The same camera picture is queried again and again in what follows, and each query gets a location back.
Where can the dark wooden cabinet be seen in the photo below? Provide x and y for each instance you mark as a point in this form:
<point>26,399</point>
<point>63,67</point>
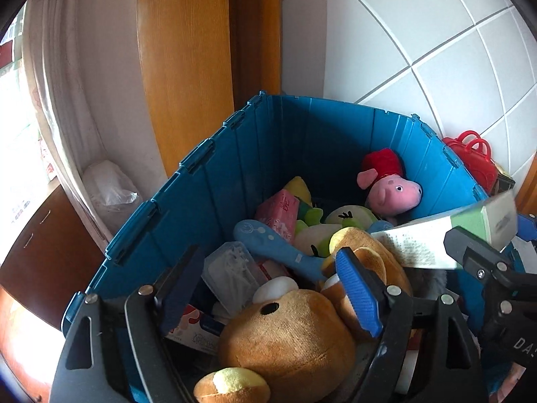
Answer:
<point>53,257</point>

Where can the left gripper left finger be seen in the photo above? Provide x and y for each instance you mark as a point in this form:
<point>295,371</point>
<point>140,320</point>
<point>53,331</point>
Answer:
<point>150,313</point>

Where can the black gift box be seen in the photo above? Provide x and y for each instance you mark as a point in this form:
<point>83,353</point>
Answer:
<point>504,182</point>

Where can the brown teddy bear plush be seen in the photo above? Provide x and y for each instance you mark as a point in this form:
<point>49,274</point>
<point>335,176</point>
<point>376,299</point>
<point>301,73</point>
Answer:
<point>290,345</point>

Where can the pig plush red dress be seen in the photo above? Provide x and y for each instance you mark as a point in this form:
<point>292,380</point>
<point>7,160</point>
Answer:
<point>390,193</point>

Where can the red toy suitcase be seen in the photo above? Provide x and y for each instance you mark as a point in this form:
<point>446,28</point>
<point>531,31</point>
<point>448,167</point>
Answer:
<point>475,153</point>

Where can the grey furry plush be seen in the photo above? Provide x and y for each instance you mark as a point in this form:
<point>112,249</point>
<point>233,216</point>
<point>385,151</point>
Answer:
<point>427,283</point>

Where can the white green carton box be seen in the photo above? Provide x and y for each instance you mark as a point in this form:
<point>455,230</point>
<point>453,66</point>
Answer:
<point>420,243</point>

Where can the green frog plush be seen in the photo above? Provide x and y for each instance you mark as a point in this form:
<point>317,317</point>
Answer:
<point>313,231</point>

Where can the white curtain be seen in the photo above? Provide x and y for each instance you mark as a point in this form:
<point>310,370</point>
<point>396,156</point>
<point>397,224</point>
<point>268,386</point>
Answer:
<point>84,77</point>

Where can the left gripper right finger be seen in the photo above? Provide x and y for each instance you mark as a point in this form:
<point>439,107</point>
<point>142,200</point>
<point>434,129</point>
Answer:
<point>385,312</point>

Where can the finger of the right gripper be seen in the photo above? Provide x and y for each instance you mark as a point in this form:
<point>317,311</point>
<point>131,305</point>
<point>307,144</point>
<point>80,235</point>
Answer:
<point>527,228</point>
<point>483,262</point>

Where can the blue plastic storage crate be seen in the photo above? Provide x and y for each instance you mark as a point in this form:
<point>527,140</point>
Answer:
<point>221,182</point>

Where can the pink tissue pack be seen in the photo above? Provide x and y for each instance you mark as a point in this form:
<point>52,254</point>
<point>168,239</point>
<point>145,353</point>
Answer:
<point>280,213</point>

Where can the blue plastic toy handle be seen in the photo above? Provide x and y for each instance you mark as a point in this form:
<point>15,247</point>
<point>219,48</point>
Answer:
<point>262,241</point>

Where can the white red carton box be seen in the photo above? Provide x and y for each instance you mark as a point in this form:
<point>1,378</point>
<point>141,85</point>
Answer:
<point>197,330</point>

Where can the clear cotton swab box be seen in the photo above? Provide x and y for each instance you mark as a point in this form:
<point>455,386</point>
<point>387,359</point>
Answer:
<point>233,276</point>

